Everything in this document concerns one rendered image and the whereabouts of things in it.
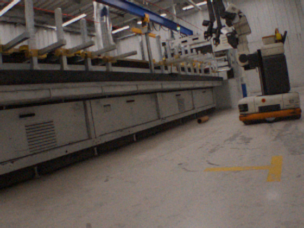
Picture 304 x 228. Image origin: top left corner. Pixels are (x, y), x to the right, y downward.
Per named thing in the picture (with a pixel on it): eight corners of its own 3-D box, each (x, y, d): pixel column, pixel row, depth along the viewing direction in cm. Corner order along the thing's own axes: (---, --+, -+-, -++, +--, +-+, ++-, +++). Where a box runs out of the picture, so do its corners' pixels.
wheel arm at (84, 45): (95, 46, 160) (95, 39, 160) (92, 45, 157) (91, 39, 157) (54, 62, 182) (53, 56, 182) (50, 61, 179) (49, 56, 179)
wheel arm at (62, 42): (67, 45, 138) (66, 38, 138) (62, 45, 136) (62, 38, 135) (26, 64, 160) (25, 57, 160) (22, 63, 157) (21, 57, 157)
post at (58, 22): (68, 73, 170) (61, 7, 167) (64, 72, 167) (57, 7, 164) (64, 73, 171) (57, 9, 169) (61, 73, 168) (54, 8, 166)
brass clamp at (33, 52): (47, 56, 153) (46, 49, 153) (30, 56, 142) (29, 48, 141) (42, 59, 156) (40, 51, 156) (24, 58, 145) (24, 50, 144)
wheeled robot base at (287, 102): (296, 109, 289) (293, 90, 288) (302, 115, 233) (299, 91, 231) (244, 116, 319) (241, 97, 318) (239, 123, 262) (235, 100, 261)
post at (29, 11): (38, 70, 148) (32, -1, 146) (33, 70, 145) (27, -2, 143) (35, 71, 150) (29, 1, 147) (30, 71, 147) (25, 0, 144)
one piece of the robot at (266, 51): (289, 100, 288) (278, 33, 284) (293, 103, 239) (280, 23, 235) (263, 103, 303) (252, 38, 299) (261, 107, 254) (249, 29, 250)
